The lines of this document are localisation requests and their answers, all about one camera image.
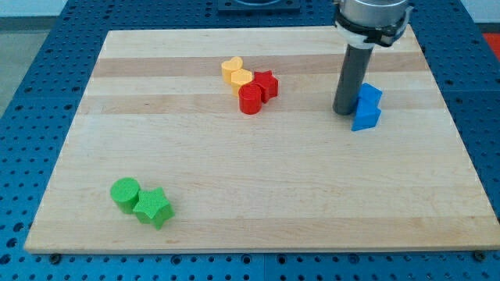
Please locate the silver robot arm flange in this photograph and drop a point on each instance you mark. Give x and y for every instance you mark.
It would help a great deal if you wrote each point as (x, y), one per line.
(366, 23)

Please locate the red star block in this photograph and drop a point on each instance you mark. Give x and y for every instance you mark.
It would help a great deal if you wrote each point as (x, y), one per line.
(268, 84)

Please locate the green star block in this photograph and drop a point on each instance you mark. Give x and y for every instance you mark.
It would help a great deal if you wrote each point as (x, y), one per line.
(153, 207)

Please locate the red cylinder block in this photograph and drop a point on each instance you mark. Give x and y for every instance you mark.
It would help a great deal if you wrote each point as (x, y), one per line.
(250, 99)

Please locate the wooden board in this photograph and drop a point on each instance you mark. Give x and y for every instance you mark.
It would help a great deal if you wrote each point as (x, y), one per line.
(293, 177)

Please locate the yellow heart block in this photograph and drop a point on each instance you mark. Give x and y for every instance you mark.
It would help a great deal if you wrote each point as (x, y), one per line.
(230, 66)

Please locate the blue triangle block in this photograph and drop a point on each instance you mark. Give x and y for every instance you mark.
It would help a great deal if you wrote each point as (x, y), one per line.
(367, 115)

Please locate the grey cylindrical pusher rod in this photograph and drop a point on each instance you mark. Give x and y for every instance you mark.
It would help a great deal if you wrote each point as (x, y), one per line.
(351, 78)

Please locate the green cylinder block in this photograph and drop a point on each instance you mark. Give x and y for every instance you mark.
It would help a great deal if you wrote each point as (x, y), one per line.
(124, 192)

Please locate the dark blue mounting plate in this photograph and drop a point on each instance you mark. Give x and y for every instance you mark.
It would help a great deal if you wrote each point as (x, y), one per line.
(257, 5)

